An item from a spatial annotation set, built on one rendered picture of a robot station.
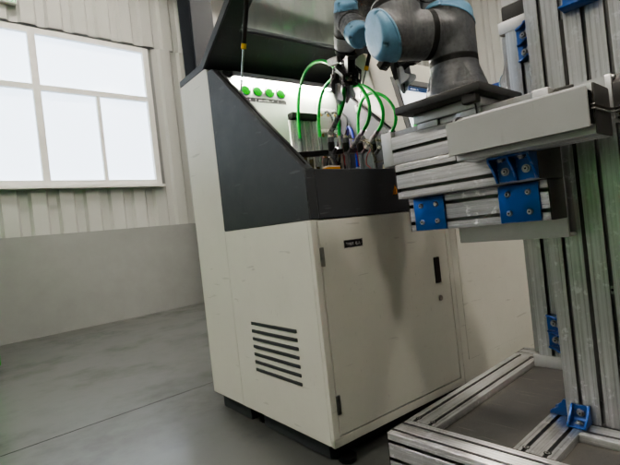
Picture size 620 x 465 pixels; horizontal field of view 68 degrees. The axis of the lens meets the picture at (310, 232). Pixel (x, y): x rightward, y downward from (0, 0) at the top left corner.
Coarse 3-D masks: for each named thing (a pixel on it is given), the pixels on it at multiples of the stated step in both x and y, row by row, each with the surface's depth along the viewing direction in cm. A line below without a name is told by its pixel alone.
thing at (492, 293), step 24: (384, 72) 218; (456, 240) 187; (456, 264) 186; (480, 264) 196; (504, 264) 208; (456, 288) 185; (480, 288) 195; (504, 288) 207; (528, 288) 220; (480, 312) 194; (504, 312) 205; (528, 312) 218; (480, 336) 193; (504, 336) 204; (528, 336) 217; (480, 360) 192
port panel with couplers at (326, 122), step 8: (328, 104) 221; (336, 104) 224; (320, 112) 218; (336, 112) 224; (320, 120) 217; (328, 120) 221; (328, 128) 220; (336, 128) 223; (336, 144) 222; (328, 160) 219
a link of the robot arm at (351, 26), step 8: (344, 16) 140; (352, 16) 138; (344, 24) 138; (352, 24) 135; (360, 24) 134; (344, 32) 138; (352, 32) 134; (360, 32) 134; (352, 40) 135; (360, 40) 136; (360, 48) 138
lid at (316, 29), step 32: (224, 0) 167; (256, 0) 171; (288, 0) 176; (320, 0) 182; (224, 32) 175; (256, 32) 183; (288, 32) 190; (320, 32) 197; (224, 64) 188; (256, 64) 195; (288, 64) 202; (320, 64) 210
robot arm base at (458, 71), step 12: (444, 60) 109; (456, 60) 107; (468, 60) 107; (432, 72) 112; (444, 72) 108; (456, 72) 107; (468, 72) 107; (480, 72) 108; (432, 84) 111; (444, 84) 108; (456, 84) 106
